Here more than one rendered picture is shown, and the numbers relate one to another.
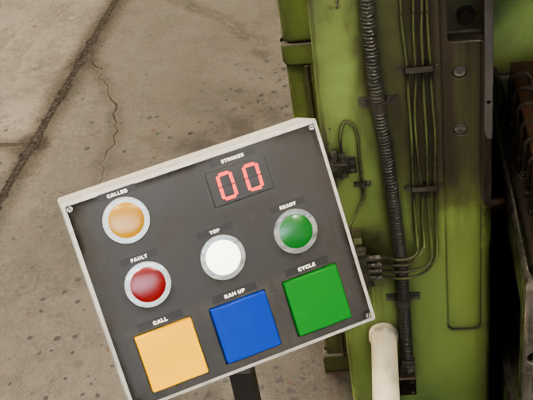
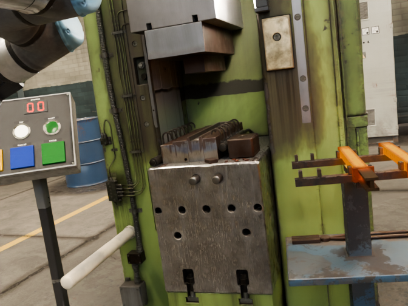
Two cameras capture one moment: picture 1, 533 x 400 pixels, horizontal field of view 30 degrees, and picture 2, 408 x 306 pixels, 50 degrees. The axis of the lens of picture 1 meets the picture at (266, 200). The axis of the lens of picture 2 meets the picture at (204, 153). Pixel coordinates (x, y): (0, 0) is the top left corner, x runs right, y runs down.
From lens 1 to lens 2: 1.14 m
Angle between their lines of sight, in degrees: 30
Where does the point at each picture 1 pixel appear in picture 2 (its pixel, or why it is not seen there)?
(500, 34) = (198, 122)
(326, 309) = (55, 156)
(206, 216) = (19, 116)
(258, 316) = (27, 153)
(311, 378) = not seen: outside the picture
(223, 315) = (14, 150)
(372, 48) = (108, 85)
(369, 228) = (119, 172)
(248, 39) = not seen: hidden behind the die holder
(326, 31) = (96, 81)
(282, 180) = (51, 109)
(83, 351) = not seen: hidden behind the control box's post
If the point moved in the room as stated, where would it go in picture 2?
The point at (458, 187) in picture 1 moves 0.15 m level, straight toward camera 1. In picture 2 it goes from (150, 152) to (130, 161)
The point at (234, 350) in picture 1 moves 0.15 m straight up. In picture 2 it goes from (14, 164) to (5, 118)
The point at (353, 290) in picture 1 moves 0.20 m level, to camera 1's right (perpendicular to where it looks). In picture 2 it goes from (69, 152) to (127, 146)
